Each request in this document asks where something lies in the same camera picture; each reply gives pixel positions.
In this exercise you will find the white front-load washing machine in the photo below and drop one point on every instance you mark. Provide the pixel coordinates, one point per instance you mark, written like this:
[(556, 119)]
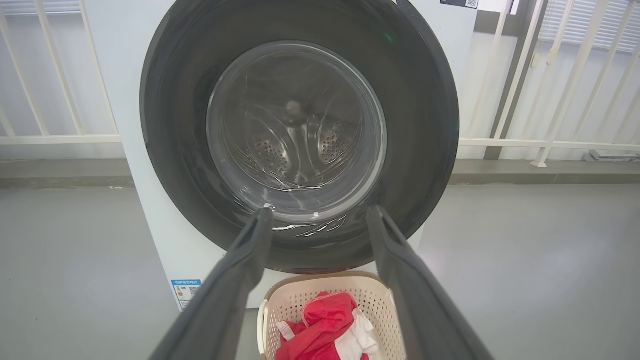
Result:
[(145, 225)]

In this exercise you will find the dark washing machine door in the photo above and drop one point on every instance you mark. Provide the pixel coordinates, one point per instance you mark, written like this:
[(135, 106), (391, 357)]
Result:
[(170, 125)]

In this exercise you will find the white window blinds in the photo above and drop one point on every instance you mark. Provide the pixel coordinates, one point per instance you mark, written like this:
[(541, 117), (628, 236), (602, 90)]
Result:
[(50, 6), (600, 20)]

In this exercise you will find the stainless steel washing machine drum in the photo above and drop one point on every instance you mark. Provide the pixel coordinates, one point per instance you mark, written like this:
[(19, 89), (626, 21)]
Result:
[(280, 150)]

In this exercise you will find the white metal railing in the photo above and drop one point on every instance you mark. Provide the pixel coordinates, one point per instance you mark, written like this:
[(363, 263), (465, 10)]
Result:
[(60, 139), (550, 145)]

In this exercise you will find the dark grey window post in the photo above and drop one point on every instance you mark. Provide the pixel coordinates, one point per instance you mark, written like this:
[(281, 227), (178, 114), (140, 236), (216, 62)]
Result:
[(492, 150)]

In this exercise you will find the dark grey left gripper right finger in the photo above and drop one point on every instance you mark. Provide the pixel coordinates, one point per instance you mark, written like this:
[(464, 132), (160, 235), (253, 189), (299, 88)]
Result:
[(415, 310)]

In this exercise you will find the dark QR code sticker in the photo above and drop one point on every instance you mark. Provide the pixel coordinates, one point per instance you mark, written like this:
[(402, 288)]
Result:
[(457, 3)]

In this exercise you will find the blue energy label sticker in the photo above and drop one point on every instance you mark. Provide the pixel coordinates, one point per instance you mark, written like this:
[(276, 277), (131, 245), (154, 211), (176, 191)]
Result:
[(186, 294)]

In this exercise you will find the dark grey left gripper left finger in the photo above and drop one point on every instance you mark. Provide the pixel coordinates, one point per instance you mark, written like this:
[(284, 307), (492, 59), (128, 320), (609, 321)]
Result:
[(225, 300)]

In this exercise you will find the red garment with white stripe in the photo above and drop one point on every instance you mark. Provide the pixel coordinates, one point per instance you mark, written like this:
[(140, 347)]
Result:
[(320, 325)]

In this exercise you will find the cream perforated basket brown rim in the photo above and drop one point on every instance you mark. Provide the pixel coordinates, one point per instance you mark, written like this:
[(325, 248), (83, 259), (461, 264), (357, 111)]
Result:
[(285, 305)]

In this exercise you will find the grey flat metal bar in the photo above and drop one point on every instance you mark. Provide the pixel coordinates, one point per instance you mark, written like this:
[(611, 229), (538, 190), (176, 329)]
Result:
[(610, 156)]

